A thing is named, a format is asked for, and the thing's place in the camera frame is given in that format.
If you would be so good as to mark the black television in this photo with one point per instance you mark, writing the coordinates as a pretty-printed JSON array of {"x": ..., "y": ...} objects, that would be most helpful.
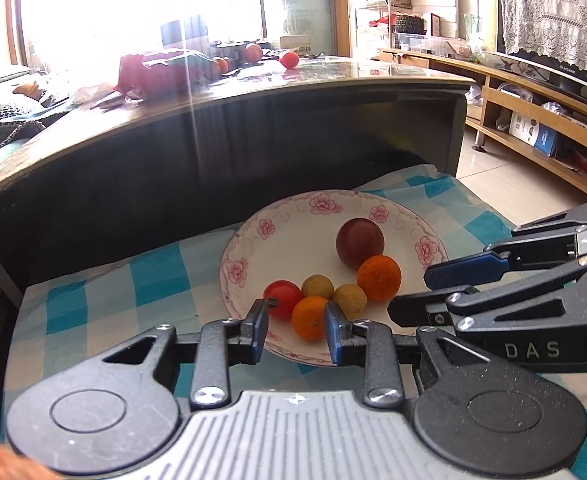
[{"x": 573, "y": 77}]

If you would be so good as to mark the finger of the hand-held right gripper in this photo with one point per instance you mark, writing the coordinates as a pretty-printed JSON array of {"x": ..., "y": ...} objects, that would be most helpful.
[
  {"x": 466, "y": 270},
  {"x": 523, "y": 305}
]

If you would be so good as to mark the blue box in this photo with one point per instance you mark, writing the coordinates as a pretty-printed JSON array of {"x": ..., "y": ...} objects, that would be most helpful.
[{"x": 546, "y": 140}]

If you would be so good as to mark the grey box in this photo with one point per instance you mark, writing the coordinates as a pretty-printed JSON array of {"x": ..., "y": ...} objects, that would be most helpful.
[{"x": 184, "y": 36}]

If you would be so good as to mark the white flat box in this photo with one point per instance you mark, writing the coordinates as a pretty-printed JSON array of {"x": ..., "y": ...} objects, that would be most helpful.
[{"x": 295, "y": 43}]

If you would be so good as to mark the blue white checkered cloth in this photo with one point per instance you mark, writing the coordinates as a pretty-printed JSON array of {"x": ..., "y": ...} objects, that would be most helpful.
[{"x": 98, "y": 290}]

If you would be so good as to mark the red tomato on coffee table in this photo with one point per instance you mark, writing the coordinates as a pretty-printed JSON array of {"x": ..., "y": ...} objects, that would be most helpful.
[{"x": 289, "y": 59}]

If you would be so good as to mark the large dark red tomato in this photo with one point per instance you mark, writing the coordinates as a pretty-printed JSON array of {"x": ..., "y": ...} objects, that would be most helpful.
[{"x": 360, "y": 244}]

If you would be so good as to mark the small orange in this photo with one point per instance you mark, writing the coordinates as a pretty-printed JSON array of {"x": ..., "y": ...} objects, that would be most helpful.
[
  {"x": 309, "y": 317},
  {"x": 379, "y": 278}
]

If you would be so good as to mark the small picture frame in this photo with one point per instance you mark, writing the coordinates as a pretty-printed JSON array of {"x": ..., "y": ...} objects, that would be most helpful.
[{"x": 436, "y": 25}]

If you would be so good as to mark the dark woven basket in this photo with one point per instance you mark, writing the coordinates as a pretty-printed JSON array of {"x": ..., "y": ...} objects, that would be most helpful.
[{"x": 410, "y": 24}]

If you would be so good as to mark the red cloth bag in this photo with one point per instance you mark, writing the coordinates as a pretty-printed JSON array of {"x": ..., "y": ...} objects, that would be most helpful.
[{"x": 163, "y": 72}]

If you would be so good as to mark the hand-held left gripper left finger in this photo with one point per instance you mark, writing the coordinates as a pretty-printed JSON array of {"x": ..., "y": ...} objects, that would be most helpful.
[{"x": 259, "y": 330}]

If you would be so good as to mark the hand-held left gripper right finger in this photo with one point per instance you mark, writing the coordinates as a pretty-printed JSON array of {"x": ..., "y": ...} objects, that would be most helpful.
[{"x": 333, "y": 332}]

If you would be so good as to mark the light wooden cabinet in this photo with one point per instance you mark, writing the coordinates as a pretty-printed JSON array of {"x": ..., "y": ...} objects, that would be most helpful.
[{"x": 533, "y": 125}]

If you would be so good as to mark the white floral plate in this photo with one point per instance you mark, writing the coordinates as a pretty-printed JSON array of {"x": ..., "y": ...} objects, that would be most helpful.
[{"x": 283, "y": 240}]

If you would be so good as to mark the tan longan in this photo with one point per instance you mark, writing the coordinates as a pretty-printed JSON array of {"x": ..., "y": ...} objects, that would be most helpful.
[
  {"x": 317, "y": 286},
  {"x": 349, "y": 299}
]

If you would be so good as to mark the orange fuzzy sleeve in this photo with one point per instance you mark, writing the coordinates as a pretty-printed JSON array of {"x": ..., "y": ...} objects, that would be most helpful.
[{"x": 3, "y": 455}]

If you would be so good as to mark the dark crochet blanket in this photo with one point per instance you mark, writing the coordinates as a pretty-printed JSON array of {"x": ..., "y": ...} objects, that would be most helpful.
[{"x": 8, "y": 125}]

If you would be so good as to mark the white lace cover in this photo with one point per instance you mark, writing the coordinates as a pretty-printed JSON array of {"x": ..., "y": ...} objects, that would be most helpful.
[{"x": 553, "y": 10}]

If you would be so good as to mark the red cherry tomato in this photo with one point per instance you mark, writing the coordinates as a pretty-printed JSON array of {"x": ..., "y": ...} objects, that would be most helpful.
[{"x": 281, "y": 297}]

